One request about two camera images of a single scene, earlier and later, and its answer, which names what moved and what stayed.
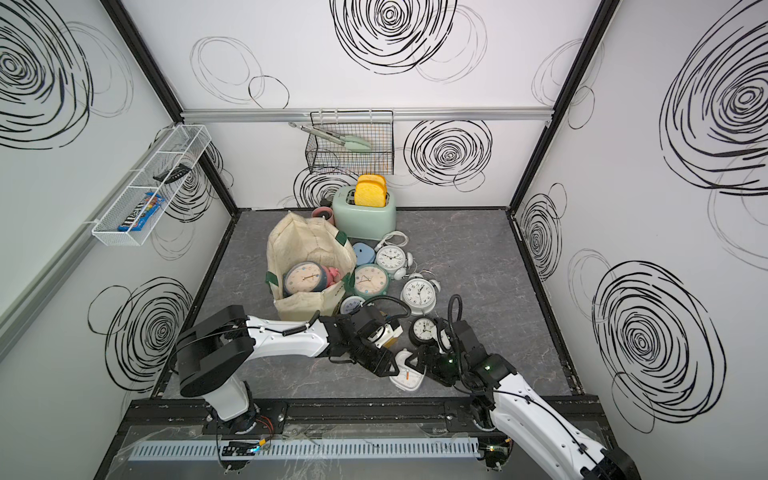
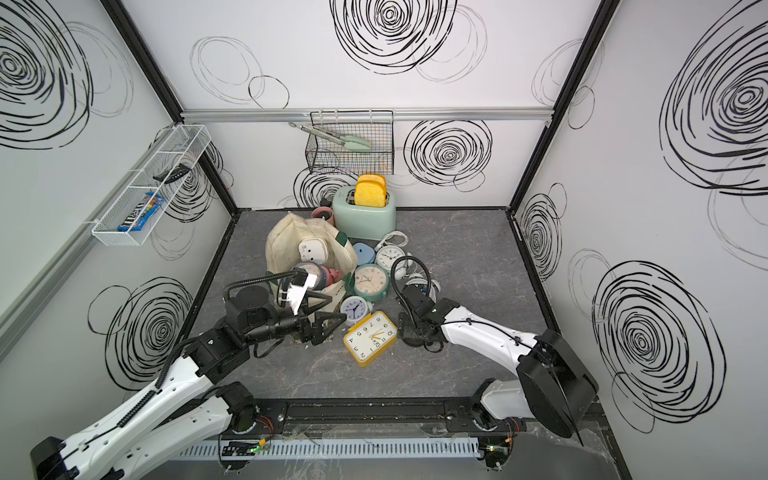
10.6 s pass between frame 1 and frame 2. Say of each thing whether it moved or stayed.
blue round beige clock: stayed
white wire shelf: stayed
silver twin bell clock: stayed
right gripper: moved
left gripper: moved
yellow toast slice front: stayed
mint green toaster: stayed
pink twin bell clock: stayed
